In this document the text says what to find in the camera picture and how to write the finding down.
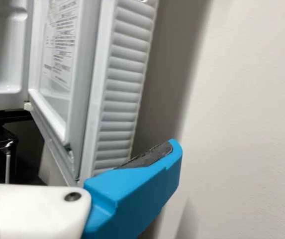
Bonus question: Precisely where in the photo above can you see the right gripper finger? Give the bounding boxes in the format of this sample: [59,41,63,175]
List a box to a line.
[82,138,183,239]

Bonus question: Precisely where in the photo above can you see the incubator door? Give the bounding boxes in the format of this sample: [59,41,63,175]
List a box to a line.
[27,0,161,188]

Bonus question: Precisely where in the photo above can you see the white incubator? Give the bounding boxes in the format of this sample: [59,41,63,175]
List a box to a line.
[0,0,42,112]

